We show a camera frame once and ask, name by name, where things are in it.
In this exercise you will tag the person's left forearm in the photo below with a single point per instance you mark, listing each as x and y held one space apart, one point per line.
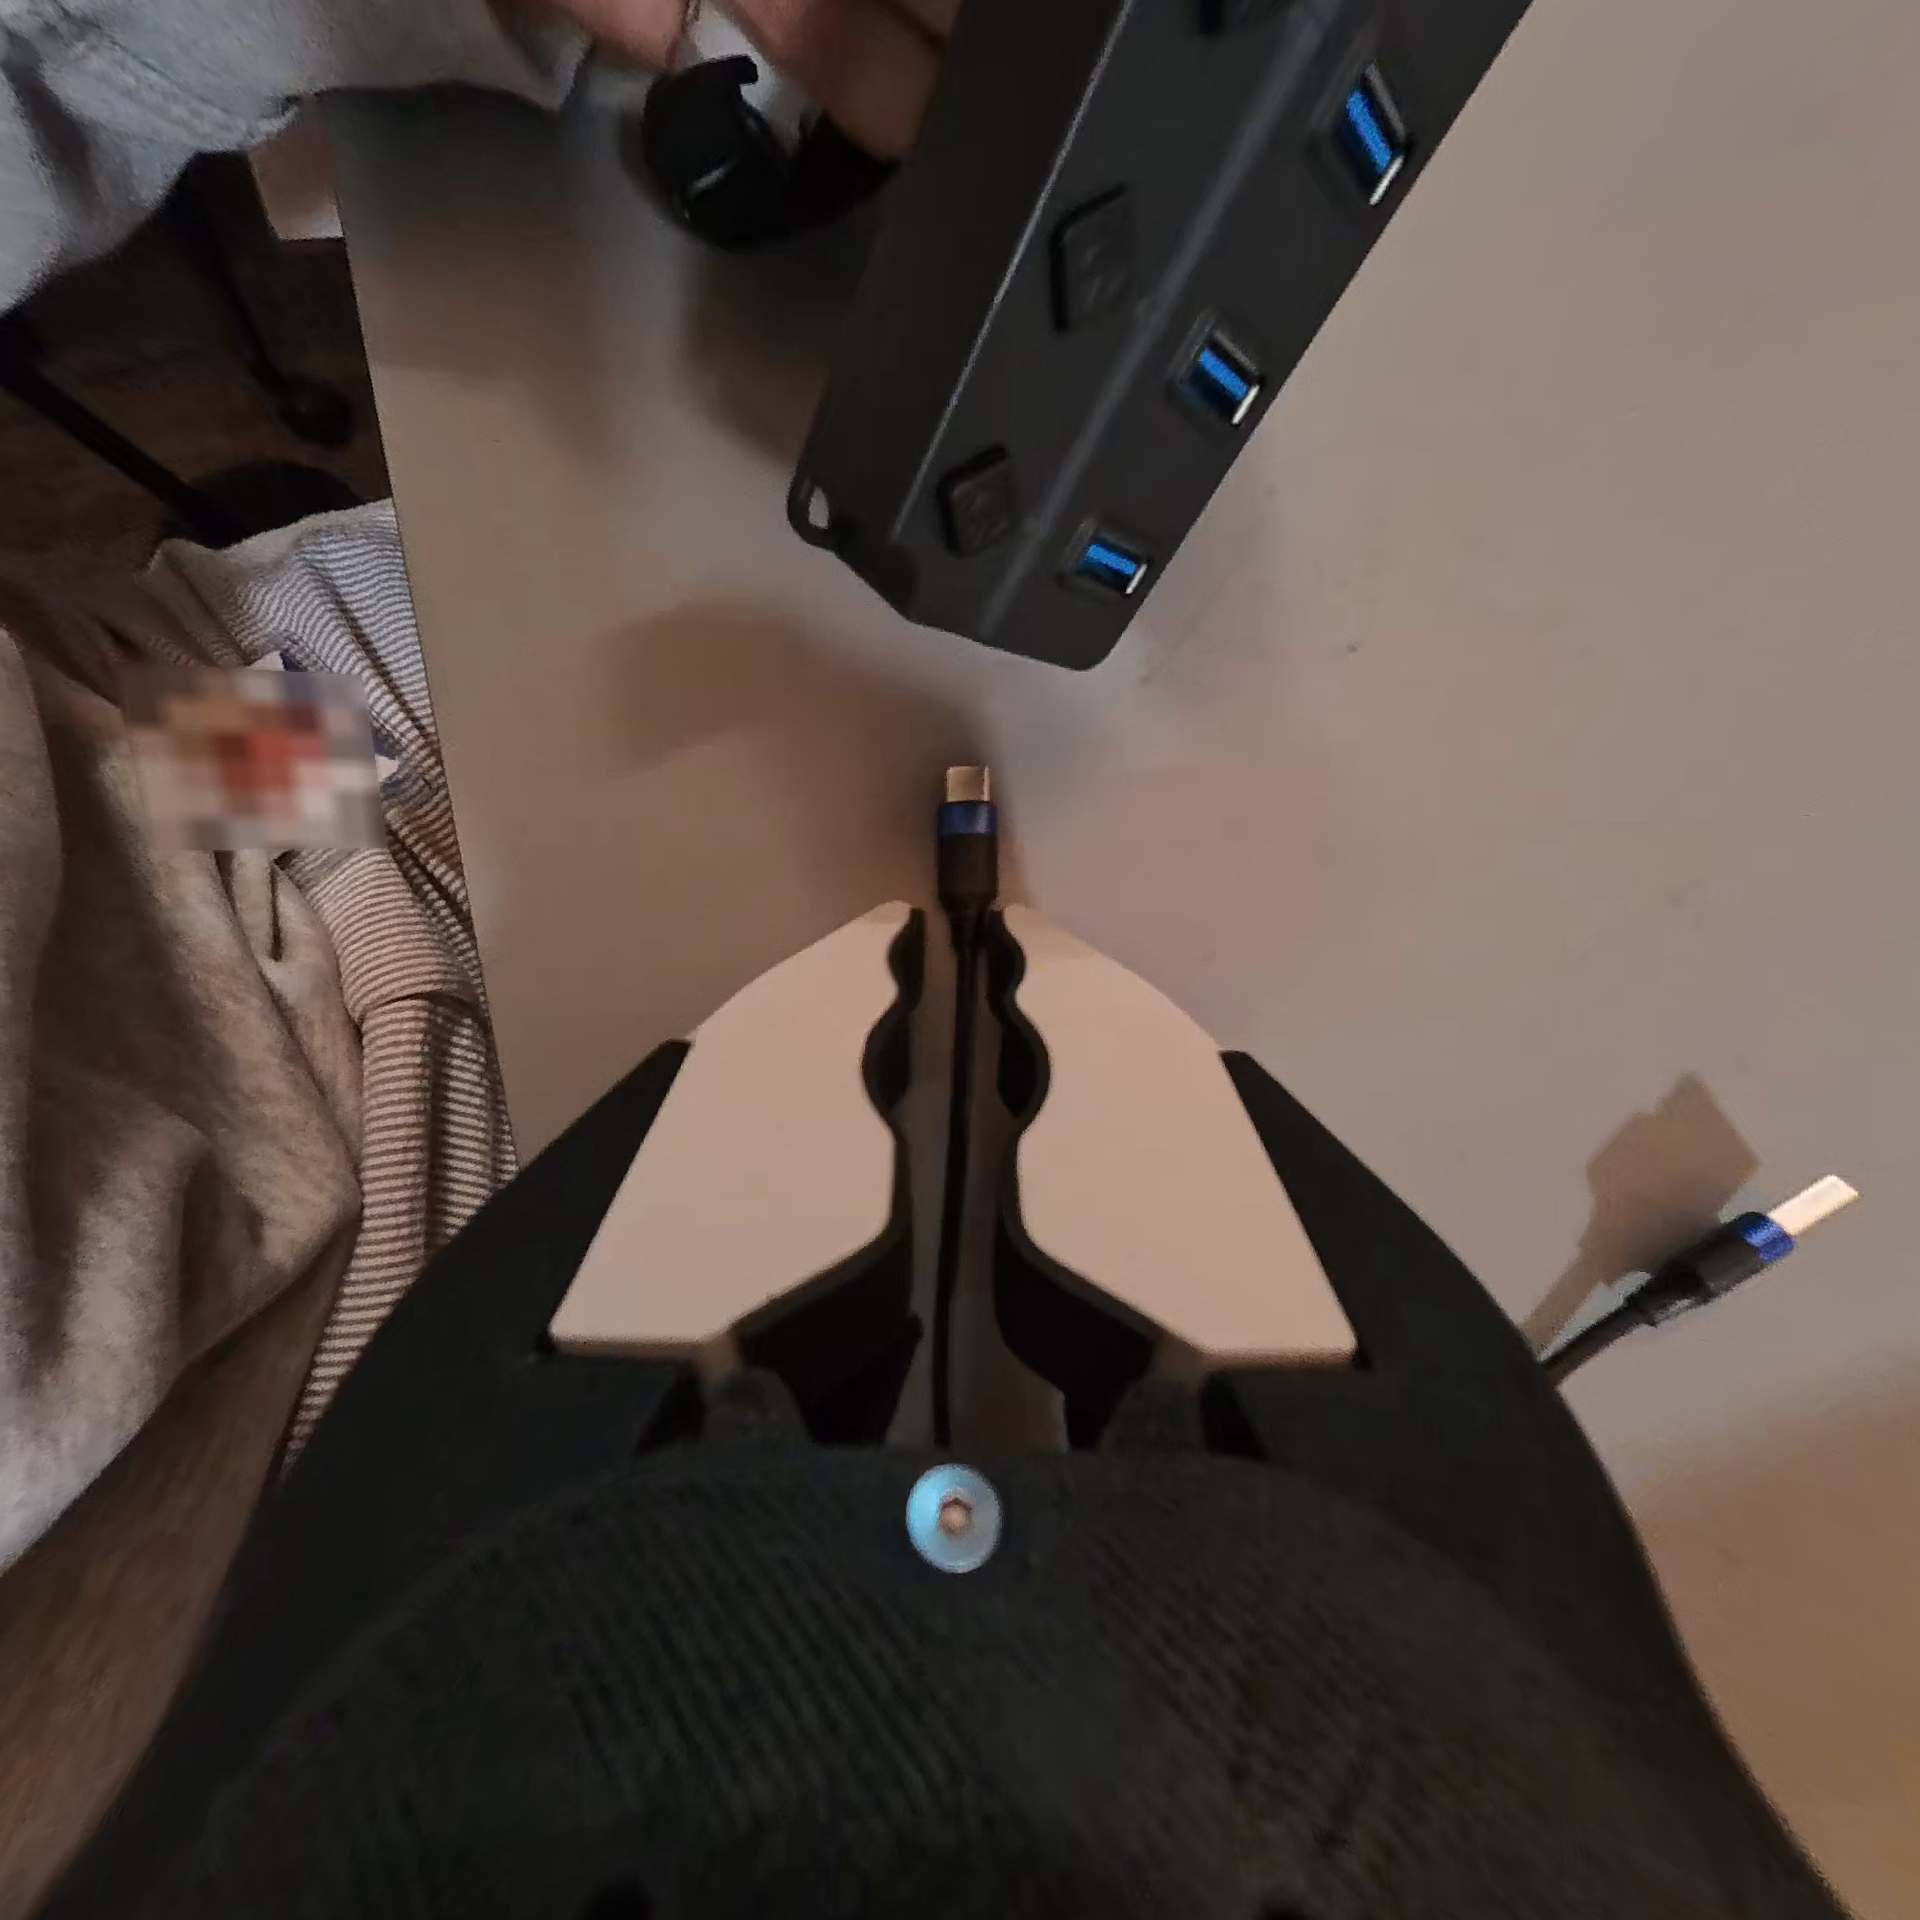
182 105

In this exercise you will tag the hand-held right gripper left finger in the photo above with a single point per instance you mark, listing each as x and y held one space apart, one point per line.
720 1171

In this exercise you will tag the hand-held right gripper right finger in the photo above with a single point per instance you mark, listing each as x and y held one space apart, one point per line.
1170 1171

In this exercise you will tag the person's left hand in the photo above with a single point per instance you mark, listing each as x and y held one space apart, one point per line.
842 59

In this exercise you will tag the person's tan trousers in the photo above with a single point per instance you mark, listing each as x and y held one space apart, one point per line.
120 1727

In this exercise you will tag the black office chair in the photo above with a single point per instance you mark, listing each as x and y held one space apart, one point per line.
256 495

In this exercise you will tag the black usb hub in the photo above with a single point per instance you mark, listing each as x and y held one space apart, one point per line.
990 376

